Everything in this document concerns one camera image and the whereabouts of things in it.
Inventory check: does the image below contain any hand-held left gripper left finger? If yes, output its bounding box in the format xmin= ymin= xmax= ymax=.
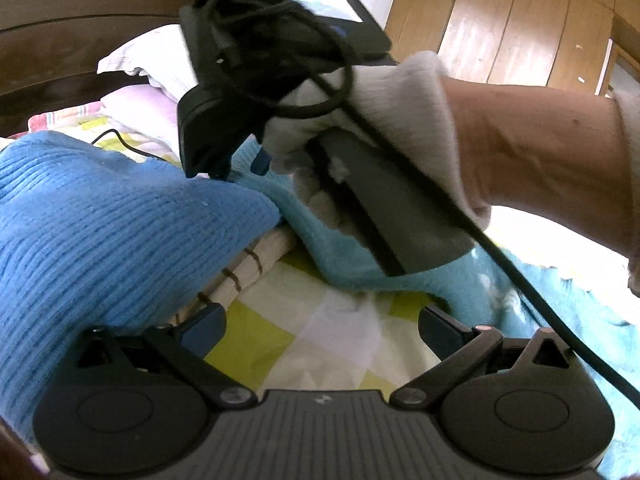
xmin=75 ymin=304 xmax=258 ymax=411

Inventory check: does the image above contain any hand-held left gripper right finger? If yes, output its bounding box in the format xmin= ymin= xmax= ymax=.
xmin=390 ymin=305 xmax=576 ymax=407

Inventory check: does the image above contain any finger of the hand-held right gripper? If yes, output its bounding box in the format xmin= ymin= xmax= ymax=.
xmin=184 ymin=151 xmax=234 ymax=181
xmin=251 ymin=141 xmax=274 ymax=176

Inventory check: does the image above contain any teal fleece garment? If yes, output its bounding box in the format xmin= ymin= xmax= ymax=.
xmin=225 ymin=139 xmax=640 ymax=480

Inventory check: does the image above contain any blue knit sweater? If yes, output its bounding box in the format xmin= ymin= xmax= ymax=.
xmin=0 ymin=130 xmax=284 ymax=443

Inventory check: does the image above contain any person's right forearm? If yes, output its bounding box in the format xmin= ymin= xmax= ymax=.
xmin=440 ymin=75 xmax=640 ymax=297

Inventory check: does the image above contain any person's right hand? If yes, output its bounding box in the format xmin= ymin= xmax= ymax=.
xmin=260 ymin=50 xmax=493 ymax=233

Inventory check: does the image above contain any white pillow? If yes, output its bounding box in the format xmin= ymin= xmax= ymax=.
xmin=96 ymin=24 xmax=197 ymax=102

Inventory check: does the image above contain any beige striped cloth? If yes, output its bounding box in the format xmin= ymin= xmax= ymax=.
xmin=169 ymin=225 xmax=299 ymax=327

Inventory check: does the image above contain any pale pink pillow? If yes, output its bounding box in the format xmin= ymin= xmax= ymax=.
xmin=100 ymin=84 xmax=182 ymax=153

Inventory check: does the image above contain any yellow-green checked blanket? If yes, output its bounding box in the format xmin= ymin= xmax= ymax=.
xmin=90 ymin=115 xmax=453 ymax=397

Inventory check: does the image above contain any pink checked cloth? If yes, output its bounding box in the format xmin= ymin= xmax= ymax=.
xmin=27 ymin=101 xmax=107 ymax=135

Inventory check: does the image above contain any light wooden wardrobe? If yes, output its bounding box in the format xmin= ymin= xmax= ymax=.
xmin=384 ymin=0 xmax=640 ymax=97

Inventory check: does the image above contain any thin black cable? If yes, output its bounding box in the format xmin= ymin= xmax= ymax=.
xmin=90 ymin=128 xmax=168 ymax=162

